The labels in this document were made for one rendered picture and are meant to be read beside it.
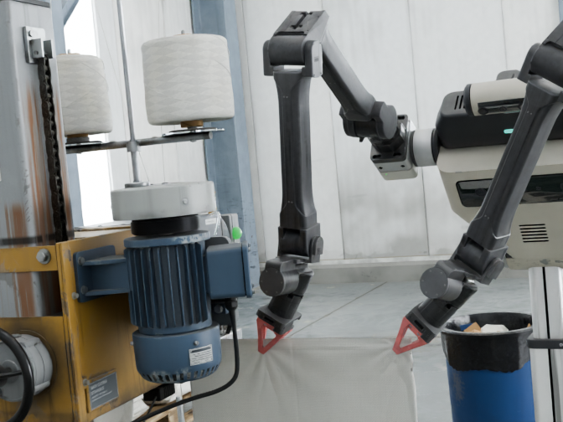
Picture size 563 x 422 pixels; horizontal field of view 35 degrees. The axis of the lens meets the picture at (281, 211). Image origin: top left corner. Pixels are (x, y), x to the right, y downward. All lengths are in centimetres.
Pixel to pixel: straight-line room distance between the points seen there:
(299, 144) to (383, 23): 846
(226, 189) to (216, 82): 893
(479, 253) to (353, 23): 866
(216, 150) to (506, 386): 714
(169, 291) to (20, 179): 32
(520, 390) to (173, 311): 266
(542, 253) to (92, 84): 113
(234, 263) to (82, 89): 49
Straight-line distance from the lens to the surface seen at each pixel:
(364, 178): 1015
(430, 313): 170
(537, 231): 217
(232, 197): 1052
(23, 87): 158
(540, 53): 155
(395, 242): 1011
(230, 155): 1050
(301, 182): 173
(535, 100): 156
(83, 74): 177
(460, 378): 399
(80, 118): 175
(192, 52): 162
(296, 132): 170
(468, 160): 208
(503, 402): 396
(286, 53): 169
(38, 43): 159
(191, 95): 161
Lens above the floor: 143
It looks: 3 degrees down
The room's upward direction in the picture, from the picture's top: 5 degrees counter-clockwise
